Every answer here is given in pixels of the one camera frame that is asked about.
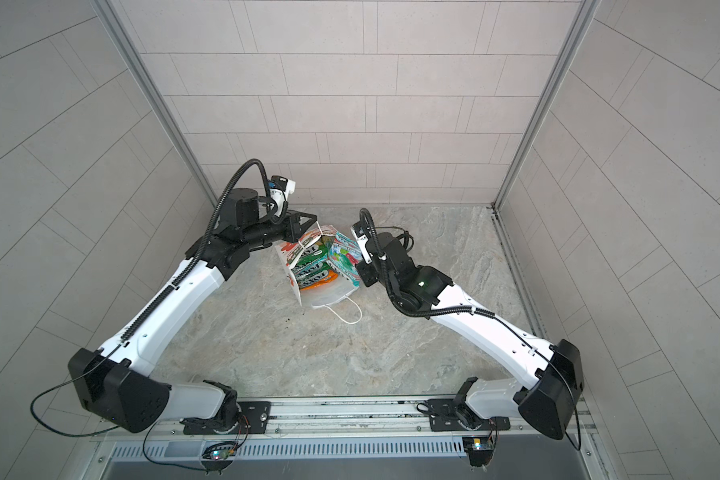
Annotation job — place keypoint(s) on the aluminium corner post right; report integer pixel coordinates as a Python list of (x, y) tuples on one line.
[(575, 35)]

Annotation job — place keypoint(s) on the orange candy bag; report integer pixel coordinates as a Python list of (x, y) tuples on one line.
[(318, 279)]

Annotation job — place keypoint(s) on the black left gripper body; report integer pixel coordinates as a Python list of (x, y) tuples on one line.
[(300, 224)]

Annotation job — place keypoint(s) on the mint blossom candy bag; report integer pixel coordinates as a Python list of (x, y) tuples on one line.
[(344, 254)]

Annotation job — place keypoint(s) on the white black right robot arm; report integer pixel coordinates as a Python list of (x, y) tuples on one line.
[(547, 378)]

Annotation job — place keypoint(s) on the aluminium corner post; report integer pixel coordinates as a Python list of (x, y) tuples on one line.
[(575, 35), (125, 46)]

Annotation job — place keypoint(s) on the white paper bag red print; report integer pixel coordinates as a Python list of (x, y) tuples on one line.
[(325, 296)]

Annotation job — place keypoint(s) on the green candy bag in bag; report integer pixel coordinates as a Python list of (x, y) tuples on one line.
[(325, 268)]

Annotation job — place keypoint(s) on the left circuit board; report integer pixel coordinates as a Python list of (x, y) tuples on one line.
[(220, 452)]

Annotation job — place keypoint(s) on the aluminium rail frame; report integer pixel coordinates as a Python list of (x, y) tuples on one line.
[(320, 415)]

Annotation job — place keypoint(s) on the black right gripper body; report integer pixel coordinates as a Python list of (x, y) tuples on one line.
[(368, 270)]

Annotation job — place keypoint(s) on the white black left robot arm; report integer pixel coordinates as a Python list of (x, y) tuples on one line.
[(114, 381)]

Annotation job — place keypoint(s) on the right circuit board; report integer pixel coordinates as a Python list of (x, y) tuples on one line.
[(479, 450)]

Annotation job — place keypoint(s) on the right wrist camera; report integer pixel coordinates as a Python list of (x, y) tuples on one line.
[(363, 240)]

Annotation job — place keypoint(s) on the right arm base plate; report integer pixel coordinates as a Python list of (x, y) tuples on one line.
[(444, 414)]

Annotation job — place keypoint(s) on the teal green candy bag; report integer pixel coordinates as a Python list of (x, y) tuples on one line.
[(307, 269)]

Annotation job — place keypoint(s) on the aluminium corner post left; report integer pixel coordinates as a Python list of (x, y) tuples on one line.
[(125, 46)]

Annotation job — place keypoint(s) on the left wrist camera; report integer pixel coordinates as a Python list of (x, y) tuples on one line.
[(281, 187)]

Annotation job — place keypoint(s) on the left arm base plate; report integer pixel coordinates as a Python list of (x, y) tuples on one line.
[(252, 415)]

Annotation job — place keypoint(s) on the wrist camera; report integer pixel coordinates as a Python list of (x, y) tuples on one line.
[(363, 240), (281, 187)]

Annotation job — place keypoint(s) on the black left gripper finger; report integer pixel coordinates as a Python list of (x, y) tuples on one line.
[(303, 219), (309, 237)]

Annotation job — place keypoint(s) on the circuit board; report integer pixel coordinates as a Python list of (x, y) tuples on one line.
[(479, 450), (220, 452)]

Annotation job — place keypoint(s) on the green spring tea candy bag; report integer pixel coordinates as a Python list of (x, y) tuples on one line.
[(316, 252)]

